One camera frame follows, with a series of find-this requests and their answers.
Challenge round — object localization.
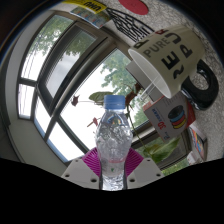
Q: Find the red white spool-print box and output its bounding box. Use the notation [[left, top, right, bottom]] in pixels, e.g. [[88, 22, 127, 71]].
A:
[[143, 92, 197, 144]]

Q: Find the red-flowered plant in white pot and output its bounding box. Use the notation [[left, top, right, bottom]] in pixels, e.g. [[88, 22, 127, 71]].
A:
[[71, 59, 164, 129]]

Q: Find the green leafy plant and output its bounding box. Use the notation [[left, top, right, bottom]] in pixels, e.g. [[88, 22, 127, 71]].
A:
[[136, 134, 183, 164]]

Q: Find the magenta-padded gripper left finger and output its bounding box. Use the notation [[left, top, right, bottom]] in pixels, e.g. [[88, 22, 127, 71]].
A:
[[61, 147, 103, 190]]

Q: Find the white mug with black handle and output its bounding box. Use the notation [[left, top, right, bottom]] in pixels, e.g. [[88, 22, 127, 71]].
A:
[[128, 26, 220, 111]]

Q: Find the small colourful flat box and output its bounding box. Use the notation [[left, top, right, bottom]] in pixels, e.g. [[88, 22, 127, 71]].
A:
[[188, 123, 209, 163]]

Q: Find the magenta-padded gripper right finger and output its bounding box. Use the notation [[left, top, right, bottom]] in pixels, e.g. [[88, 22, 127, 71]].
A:
[[123, 147, 164, 190]]

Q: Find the brown-framed window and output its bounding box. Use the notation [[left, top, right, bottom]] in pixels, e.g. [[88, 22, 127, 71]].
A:
[[16, 13, 191, 174]]

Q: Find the clear blue-capped water bottle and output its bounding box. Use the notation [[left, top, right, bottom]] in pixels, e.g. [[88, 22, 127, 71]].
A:
[[95, 94, 133, 191]]

